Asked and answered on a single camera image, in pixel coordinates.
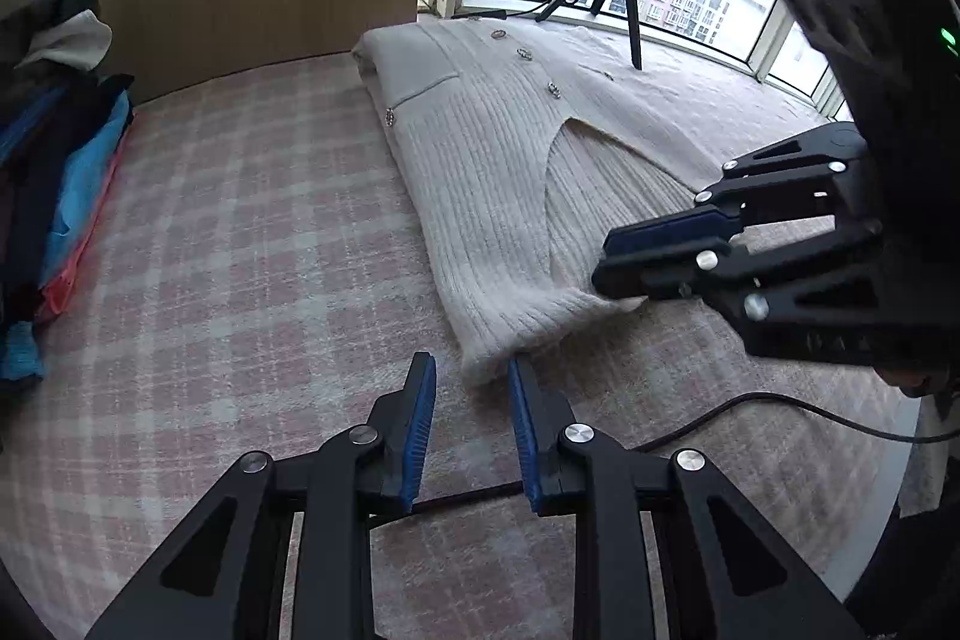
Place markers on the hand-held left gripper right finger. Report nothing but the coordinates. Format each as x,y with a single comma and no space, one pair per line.
523,437

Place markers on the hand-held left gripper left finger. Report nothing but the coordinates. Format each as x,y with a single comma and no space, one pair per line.
420,430

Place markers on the dark green garment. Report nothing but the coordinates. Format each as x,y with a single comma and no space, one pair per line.
45,18

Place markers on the white garment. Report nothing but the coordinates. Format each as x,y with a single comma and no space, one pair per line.
71,44

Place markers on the person's right hand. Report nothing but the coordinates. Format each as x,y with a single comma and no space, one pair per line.
919,381

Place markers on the coral pink garment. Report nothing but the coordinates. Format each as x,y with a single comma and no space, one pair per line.
64,291

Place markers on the cream knit sweater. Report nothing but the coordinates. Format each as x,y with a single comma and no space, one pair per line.
487,160

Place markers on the navy garment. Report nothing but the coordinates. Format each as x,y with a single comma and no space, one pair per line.
45,130

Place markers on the person's dark clothing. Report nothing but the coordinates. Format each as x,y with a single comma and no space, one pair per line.
907,572

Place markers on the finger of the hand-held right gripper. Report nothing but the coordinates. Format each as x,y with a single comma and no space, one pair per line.
652,272
660,235

